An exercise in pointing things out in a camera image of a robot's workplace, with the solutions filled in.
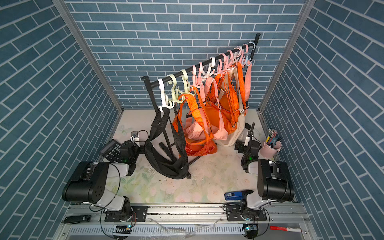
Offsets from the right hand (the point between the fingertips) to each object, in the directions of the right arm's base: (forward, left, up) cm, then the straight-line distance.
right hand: (247, 140), depth 95 cm
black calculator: (-13, +86, -4) cm, 87 cm away
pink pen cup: (-8, -11, +1) cm, 14 cm away
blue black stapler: (-32, +8, -4) cm, 34 cm away
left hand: (-6, +66, +2) cm, 66 cm away
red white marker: (-45, -14, -6) cm, 47 cm away
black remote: (-49, +86, -5) cm, 99 cm away
